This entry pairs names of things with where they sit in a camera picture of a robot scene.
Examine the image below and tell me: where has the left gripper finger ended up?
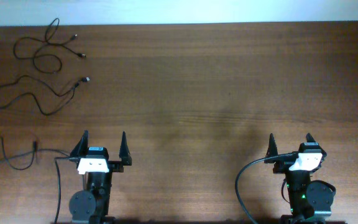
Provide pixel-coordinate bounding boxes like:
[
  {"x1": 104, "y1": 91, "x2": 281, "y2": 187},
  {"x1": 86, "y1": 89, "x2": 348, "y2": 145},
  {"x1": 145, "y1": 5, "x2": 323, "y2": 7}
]
[
  {"x1": 70, "y1": 130, "x2": 89, "y2": 157},
  {"x1": 119, "y1": 131, "x2": 132, "y2": 166}
]

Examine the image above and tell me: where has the black USB cable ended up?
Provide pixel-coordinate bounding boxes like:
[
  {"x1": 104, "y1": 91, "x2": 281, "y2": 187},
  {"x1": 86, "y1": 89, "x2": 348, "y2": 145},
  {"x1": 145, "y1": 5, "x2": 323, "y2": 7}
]
[
  {"x1": 12, "y1": 17, "x2": 87, "y2": 75},
  {"x1": 0, "y1": 75, "x2": 91, "y2": 116},
  {"x1": 0, "y1": 134, "x2": 71, "y2": 171}
]

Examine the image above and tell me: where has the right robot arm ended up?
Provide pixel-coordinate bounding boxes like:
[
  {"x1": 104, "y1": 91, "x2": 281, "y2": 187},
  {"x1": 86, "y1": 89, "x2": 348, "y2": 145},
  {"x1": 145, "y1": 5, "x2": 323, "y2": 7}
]
[{"x1": 265, "y1": 134, "x2": 336, "y2": 223}]

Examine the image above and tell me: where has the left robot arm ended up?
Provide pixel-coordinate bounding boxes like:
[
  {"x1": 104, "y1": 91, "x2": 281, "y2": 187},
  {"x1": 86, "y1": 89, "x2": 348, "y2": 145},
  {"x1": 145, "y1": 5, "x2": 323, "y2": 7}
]
[{"x1": 69, "y1": 131, "x2": 132, "y2": 224}]

